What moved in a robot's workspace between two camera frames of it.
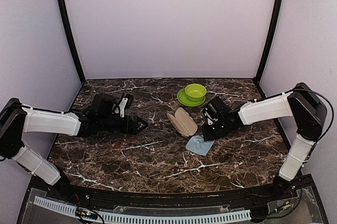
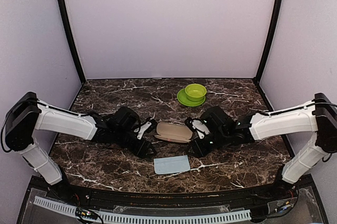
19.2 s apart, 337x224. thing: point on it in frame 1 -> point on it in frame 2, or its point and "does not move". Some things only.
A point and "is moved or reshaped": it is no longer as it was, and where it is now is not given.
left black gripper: (134, 130) -> (144, 146)
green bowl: (195, 92) does not move
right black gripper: (207, 135) -> (200, 151)
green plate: (182, 97) does not move
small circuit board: (86, 213) does not move
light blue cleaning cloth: (197, 144) is moved or reshaped
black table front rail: (277, 196) does not move
